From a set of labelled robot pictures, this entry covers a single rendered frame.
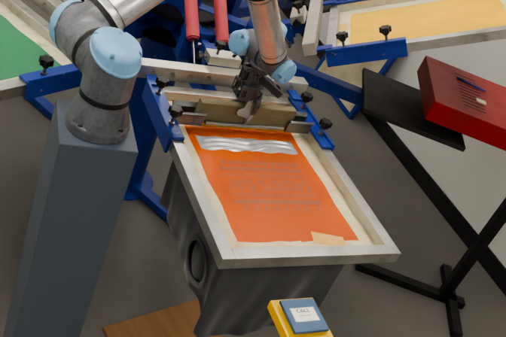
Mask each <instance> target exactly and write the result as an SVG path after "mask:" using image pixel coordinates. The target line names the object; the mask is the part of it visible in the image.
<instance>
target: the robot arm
mask: <svg viewBox="0 0 506 337"><path fill-rule="evenodd" d="M163 1H164V0H86V1H84V2H82V1H79V0H68V1H66V2H63V3H62V4H61V5H59V6H58V7H57V8H56V10H55V11H54V12H53V13H52V15H51V17H50V22H49V26H48V30H49V34H50V37H51V39H52V41H53V42H54V43H55V45H56V47H57V48H58V49H59V50H60V51H61V52H63V53H64V54H65V55H66V56H67V57H68V59H69V60H70V61H71V62H72V63H73V64H74V65H75V66H76V67H77V68H78V70H79V71H80V72H81V73H82V78H81V85H80V88H79V91H78V93H77V94H76V96H75V97H74V98H73V100H72V101H71V103H70V104H69V106H68V107H67V109H66V113H65V116H64V123H65V125H66V128H67V129H68V130H69V131H70V132H71V133H72V134H73V135H75V136H76V137H78V138H80V139H82V140H84V141H88V142H90V143H94V144H116V143H118V142H121V141H122V140H124V139H125V137H127V134H128V131H129V129H130V113H129V102H130V98H131V95H132V92H133V87H134V85H135V82H136V78H137V74H138V73H139V70H140V68H141V64H142V48H141V46H140V44H139V42H138V41H137V40H136V39H135V38H134V37H133V36H132V35H131V34H129V33H128V32H123V29H124V28H125V27H126V26H128V25H129V24H130V23H132V22H134V21H135V20H137V19H138V18H140V17H141V16H142V15H144V14H145V13H147V12H148V11H149V10H151V9H152V8H154V7H156V6H157V5H158V4H159V3H161V2H163ZM247 2H248V8H249V11H250V14H251V20H252V23H253V26H254V28H253V29H241V30H236V31H234V32H232V33H231V35H230V37H229V40H228V45H229V48H230V51H231V52H232V53H233V54H234V55H237V56H246V57H248V58H249V59H250V62H244V63H243V65H242V68H241V71H240V73H239V75H237V74H236V76H235V78H234V81H233V84H232V86H231V89H233V92H234V93H235V95H236V97H237V99H233V100H232V102H247V103H246V104H245V107H244V108H242V109H239V110H238V111H237V115H238V116H241V117H244V118H245V119H244V122H243V124H244V125H245V124H246V123H247V122H248V121H250V119H251V118H253V116H254V115H256V113H257V111H258V109H259V107H260V106H261V100H262V97H263V94H264V87H265V88H266V89H267V90H269V91H270V93H271V94H272V95H274V96H275V97H276V98H279V97H280V96H282V91H281V88H280V86H279V85H277V84H275V83H274V82H273V81H272V80H271V79H274V81H276V82H277V83H279V84H284V83H287V82H289V81H290V80H291V79H292V78H293V76H294V75H295V73H296V70H297V66H296V65H295V64H294V63H293V62H292V60H291V59H289V58H288V55H287V51H286V47H285V36H286V33H287V27H286V26H285V25H284V24H283V23H281V18H280V14H279V6H278V2H277V0H247ZM267 75H269V76H270V78H271V79H270V78H268V77H267ZM235 80H236V82H235ZM234 82H235V85H234ZM252 101H253V102H252Z"/></svg>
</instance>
